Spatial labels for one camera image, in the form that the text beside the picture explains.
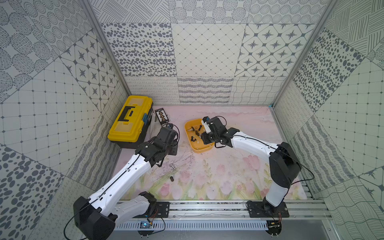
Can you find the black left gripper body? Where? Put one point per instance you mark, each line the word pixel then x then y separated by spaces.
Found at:
pixel 169 134

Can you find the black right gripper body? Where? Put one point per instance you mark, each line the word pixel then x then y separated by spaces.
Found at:
pixel 210 137

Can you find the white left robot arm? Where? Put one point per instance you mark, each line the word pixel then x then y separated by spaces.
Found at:
pixel 98 215

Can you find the yellow plastic storage tray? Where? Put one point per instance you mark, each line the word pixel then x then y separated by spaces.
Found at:
pixel 195 138

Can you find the black chess picture card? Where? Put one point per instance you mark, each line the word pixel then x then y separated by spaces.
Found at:
pixel 162 116

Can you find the yellow black toolbox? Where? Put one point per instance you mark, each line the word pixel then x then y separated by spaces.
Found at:
pixel 130 127

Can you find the aluminium rail base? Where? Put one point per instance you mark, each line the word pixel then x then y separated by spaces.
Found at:
pixel 233 216

